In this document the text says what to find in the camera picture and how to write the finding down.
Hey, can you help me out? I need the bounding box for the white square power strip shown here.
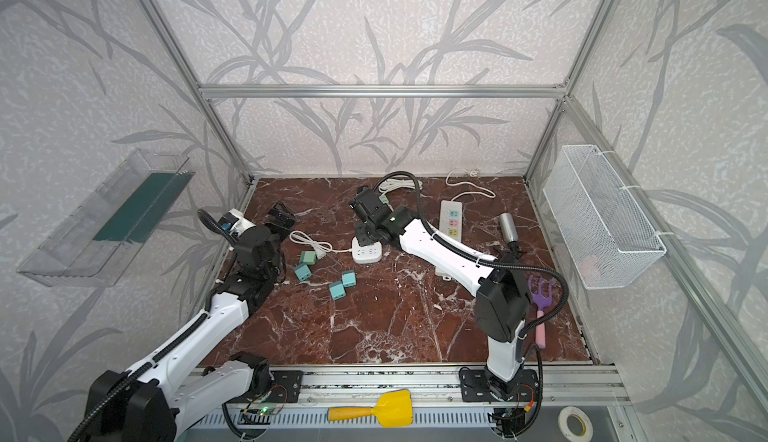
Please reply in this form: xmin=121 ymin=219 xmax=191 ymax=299
xmin=289 ymin=229 xmax=385 ymax=265

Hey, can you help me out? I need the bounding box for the white long power strip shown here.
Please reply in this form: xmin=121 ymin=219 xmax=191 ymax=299
xmin=438 ymin=200 xmax=463 ymax=243

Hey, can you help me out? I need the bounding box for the blue power strip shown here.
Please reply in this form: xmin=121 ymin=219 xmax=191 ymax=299
xmin=378 ymin=177 xmax=423 ymax=204

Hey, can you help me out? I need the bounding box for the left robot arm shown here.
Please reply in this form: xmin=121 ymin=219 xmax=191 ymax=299
xmin=69 ymin=202 xmax=296 ymax=441

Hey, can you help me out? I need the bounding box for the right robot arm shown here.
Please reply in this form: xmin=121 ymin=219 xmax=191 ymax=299
xmin=349 ymin=171 xmax=570 ymax=401

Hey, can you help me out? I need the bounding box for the silver hair dryer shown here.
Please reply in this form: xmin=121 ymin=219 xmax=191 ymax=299
xmin=499 ymin=212 xmax=522 ymax=259

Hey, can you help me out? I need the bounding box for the purple pink toy rake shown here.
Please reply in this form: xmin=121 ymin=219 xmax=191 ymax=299
xmin=528 ymin=275 xmax=553 ymax=349

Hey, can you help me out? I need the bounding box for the yellow toy shovel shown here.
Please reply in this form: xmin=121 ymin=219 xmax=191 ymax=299
xmin=327 ymin=389 xmax=414 ymax=428

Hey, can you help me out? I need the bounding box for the white tape roll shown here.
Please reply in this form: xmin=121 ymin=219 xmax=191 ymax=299
xmin=558 ymin=406 xmax=594 ymax=442

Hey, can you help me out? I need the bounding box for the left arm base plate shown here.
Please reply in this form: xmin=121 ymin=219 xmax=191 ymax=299
xmin=232 ymin=370 xmax=303 ymax=404

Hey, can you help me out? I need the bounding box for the aluminium frame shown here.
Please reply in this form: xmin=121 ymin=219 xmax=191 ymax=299
xmin=113 ymin=0 xmax=768 ymax=442

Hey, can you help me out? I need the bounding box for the clear plastic wall shelf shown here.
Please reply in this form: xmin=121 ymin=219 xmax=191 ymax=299
xmin=17 ymin=149 xmax=194 ymax=287

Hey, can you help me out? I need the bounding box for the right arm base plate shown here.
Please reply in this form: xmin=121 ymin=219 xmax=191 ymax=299
xmin=458 ymin=367 xmax=540 ymax=402

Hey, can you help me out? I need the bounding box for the white wire basket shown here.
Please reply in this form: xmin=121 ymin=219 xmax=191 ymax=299
xmin=543 ymin=144 xmax=667 ymax=290

